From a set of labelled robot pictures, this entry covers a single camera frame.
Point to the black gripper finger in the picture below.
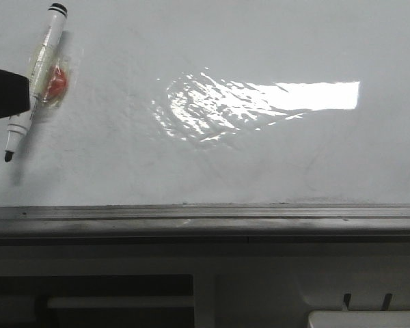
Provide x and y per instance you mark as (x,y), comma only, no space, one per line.
(14,94)

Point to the white black whiteboard marker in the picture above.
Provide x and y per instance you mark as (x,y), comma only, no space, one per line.
(37,73)

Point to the white whiteboard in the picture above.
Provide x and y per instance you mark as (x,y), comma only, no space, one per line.
(210,102)

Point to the white horizontal bar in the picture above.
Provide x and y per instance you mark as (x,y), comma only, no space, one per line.
(120,302)

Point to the white cabinet panel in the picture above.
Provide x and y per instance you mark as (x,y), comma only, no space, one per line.
(233,285)

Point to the white plastic marker tray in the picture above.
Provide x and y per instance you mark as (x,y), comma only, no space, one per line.
(359,319)

